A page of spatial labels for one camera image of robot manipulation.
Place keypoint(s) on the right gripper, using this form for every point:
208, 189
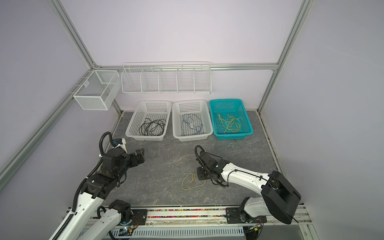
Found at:
199, 171

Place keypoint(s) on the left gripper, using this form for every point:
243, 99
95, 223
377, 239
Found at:
140, 156

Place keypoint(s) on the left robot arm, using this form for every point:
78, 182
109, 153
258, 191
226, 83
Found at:
90, 192

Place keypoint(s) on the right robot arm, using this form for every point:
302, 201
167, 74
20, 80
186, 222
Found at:
276, 196

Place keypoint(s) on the middle white plastic basket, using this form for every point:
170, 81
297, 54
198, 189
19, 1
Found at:
191, 120

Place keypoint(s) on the white plastic basket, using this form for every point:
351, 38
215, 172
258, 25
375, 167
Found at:
149, 121
191, 120

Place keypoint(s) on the teal plastic basket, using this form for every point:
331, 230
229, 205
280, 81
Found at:
230, 119

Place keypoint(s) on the left white plastic basket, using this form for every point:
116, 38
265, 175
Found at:
149, 121

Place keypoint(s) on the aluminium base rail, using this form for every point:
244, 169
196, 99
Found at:
187, 222

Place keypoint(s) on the white mesh wall box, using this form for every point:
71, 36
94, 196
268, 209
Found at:
99, 90

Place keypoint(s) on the white wire wall rack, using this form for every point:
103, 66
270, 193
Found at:
166, 77

